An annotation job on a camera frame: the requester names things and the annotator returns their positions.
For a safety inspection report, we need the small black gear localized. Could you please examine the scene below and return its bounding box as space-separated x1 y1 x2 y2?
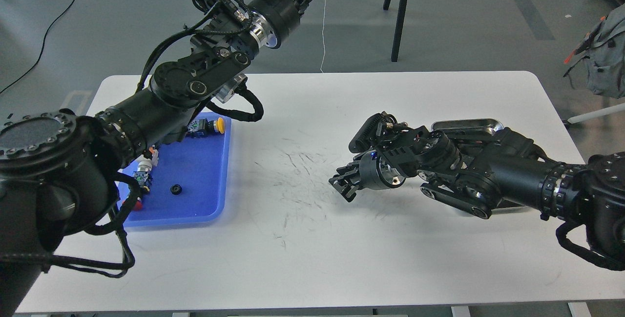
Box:
169 184 183 195

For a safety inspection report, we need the white hanging cord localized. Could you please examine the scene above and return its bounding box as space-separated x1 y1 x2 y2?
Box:
320 0 340 73

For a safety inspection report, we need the red push button switch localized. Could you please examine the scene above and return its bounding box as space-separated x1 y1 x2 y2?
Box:
132 171 152 211

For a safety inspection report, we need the blue plastic tray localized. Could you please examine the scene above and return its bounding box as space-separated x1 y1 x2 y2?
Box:
123 112 231 228

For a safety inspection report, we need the black floor cable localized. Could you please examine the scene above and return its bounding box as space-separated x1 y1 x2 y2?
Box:
0 0 137 96

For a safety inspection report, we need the yellow push button switch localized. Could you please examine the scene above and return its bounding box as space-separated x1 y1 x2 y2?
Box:
186 117 226 138

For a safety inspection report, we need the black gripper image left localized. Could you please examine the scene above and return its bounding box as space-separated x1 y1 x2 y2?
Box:
249 0 313 48

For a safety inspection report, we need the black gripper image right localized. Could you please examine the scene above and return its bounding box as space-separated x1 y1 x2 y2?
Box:
328 150 406 203

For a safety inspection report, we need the black stand leg right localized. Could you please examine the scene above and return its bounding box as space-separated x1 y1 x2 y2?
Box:
383 0 414 63

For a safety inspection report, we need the silver metal tray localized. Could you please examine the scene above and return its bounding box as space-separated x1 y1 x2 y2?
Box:
421 119 542 219

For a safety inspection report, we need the grey backpack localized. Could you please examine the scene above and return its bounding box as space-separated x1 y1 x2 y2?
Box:
563 4 625 99

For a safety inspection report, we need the black robot arm image left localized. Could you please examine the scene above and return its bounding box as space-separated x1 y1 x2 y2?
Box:
0 0 312 317

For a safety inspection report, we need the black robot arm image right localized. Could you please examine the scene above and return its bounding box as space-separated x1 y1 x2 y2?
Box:
329 112 625 271

